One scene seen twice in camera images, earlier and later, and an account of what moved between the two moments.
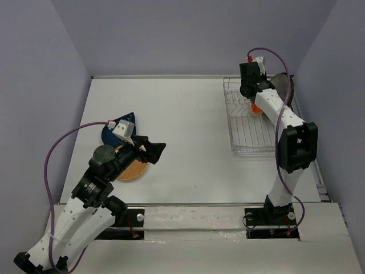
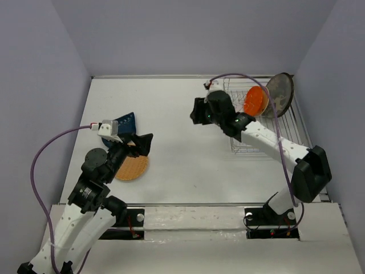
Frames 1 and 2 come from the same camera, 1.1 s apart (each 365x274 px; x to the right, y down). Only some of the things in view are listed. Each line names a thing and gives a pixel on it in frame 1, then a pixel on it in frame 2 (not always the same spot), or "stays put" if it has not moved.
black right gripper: x=264 y=77 to x=201 y=111
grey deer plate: x=279 y=81 stays put
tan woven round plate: x=134 y=170 stays put
